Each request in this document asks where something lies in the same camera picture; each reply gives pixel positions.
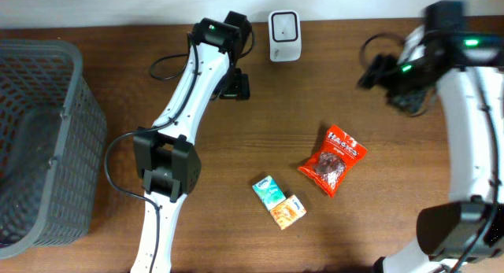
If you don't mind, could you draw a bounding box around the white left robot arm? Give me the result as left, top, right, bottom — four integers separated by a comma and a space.
131, 11, 254, 272

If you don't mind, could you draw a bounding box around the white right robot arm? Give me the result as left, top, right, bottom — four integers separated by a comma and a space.
358, 0, 503, 273

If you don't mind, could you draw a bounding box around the grey plastic lattice basket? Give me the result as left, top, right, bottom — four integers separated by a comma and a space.
1, 39, 107, 259

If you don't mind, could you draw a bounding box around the white barcode scanner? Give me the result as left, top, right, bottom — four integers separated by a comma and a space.
268, 10, 302, 62

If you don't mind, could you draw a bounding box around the red Hacks candy bag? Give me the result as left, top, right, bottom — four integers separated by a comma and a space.
298, 125, 368, 197

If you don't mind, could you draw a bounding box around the orange tissue pack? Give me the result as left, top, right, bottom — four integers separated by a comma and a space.
270, 195, 306, 230

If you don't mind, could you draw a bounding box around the green tissue pack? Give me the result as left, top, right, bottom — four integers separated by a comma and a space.
252, 175, 287, 211

